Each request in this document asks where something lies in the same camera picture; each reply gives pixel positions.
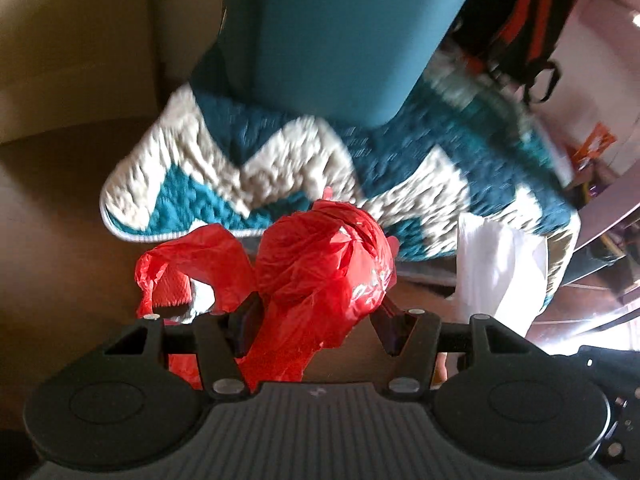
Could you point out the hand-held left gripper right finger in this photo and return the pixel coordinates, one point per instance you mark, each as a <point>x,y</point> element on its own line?
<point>389,332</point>

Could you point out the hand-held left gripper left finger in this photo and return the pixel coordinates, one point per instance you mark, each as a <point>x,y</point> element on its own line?
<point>246,327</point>

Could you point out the red plastic bag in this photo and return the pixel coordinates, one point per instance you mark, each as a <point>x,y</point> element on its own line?
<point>310,270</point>

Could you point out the white plastic bag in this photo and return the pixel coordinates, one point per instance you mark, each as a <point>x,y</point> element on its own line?
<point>495,270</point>

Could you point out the teal plastic bin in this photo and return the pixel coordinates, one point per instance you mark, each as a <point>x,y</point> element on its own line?
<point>340,35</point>

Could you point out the teal white zigzag quilt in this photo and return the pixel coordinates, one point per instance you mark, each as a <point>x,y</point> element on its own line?
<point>260,170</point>

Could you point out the orange snack packet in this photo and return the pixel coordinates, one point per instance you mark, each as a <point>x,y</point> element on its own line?
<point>595,147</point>

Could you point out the beige wooden wardrobe door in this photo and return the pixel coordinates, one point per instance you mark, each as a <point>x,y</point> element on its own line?
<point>65,45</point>

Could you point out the black orange backpack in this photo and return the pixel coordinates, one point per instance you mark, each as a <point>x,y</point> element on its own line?
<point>525,15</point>

